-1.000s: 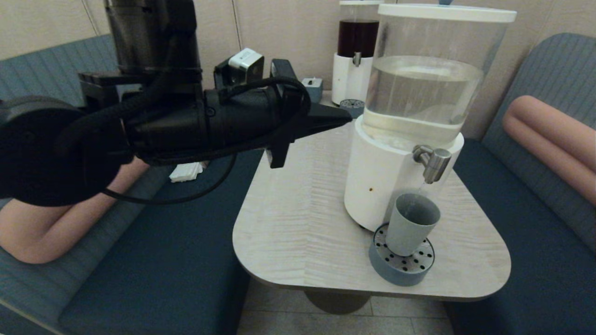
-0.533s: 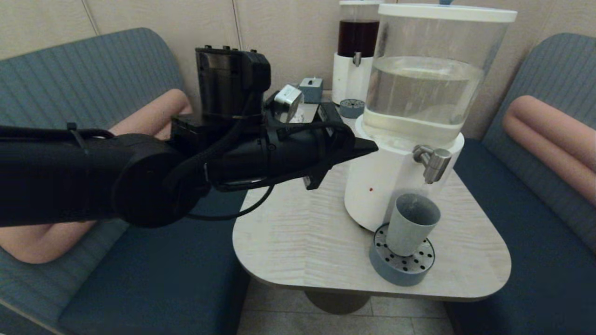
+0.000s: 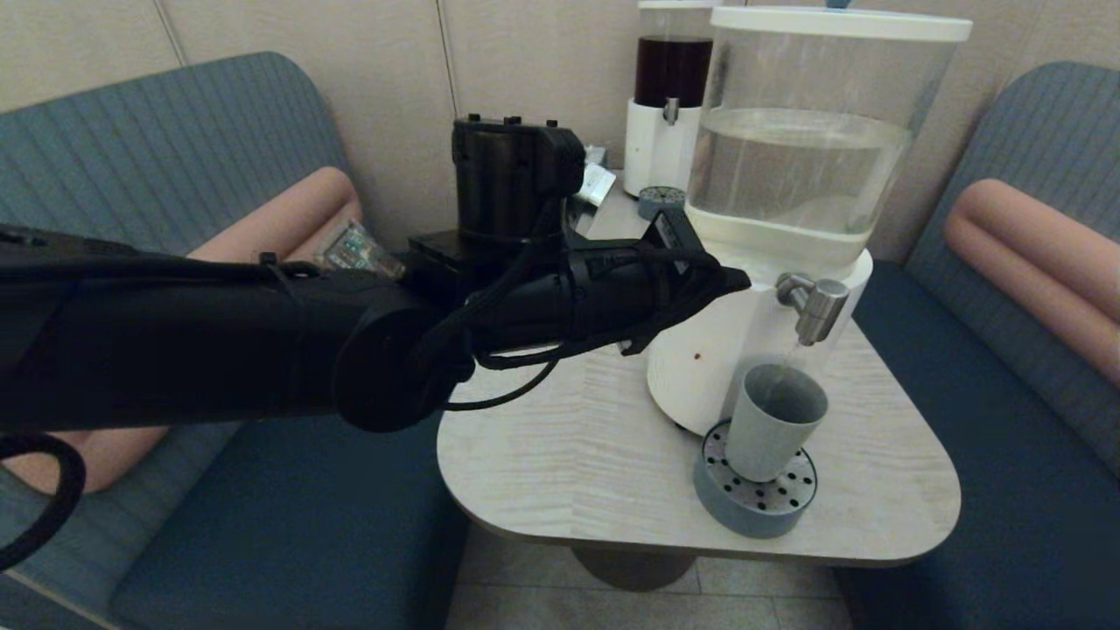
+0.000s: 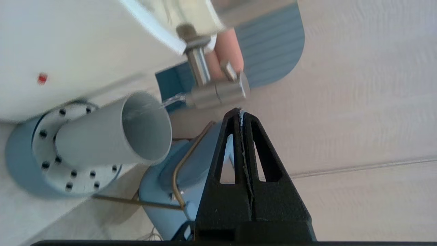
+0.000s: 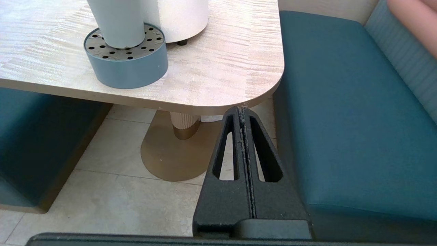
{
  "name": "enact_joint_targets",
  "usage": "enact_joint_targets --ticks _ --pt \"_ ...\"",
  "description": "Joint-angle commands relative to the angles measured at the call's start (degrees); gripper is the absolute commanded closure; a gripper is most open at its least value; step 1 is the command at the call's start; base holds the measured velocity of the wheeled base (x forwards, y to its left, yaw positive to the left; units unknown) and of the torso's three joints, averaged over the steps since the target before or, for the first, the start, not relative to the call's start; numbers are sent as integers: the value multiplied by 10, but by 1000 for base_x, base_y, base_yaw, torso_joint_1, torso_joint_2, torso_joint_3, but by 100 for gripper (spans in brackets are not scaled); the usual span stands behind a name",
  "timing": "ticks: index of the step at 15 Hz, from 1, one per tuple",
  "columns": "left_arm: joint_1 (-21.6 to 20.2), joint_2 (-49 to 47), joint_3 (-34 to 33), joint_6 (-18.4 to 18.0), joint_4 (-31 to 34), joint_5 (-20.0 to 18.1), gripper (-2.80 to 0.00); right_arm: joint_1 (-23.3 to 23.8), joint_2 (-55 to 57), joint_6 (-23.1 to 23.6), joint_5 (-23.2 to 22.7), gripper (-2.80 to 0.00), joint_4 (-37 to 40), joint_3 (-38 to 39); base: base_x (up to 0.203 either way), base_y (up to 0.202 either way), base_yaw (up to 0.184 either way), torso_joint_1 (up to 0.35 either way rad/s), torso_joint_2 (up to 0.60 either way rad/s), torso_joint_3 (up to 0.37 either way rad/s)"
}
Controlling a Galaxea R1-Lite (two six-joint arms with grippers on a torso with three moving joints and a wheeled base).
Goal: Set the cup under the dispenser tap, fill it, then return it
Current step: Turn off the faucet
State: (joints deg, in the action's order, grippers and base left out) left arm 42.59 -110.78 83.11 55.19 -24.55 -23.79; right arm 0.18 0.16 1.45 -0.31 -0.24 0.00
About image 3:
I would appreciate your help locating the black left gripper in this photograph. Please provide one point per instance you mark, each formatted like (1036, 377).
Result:
(630, 289)

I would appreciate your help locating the metal water dispenser tap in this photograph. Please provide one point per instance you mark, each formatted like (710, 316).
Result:
(822, 308)

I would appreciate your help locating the grey plastic cup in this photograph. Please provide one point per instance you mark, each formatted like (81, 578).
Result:
(770, 436)

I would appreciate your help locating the small blue perforated drip tray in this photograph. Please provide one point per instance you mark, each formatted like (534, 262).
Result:
(661, 199)

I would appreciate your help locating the clear water dispenser white base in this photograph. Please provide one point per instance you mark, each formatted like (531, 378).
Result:
(787, 175)

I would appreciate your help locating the dark drink dispenser white base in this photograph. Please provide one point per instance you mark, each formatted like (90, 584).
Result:
(665, 140)

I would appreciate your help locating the large blue perforated drip tray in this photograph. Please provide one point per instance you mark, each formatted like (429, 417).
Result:
(744, 516)

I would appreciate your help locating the pink bolster cushion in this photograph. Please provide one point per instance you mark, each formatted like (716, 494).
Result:
(289, 210)
(1032, 254)

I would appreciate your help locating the teal upholstered bench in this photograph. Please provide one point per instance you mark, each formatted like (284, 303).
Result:
(131, 149)
(1006, 490)

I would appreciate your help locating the clear printed snack packet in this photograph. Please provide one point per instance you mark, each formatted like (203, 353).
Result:
(350, 249)

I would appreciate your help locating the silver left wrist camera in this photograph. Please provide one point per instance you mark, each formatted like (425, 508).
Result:
(598, 184)

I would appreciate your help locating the gold table pedestal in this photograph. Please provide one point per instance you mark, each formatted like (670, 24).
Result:
(630, 569)

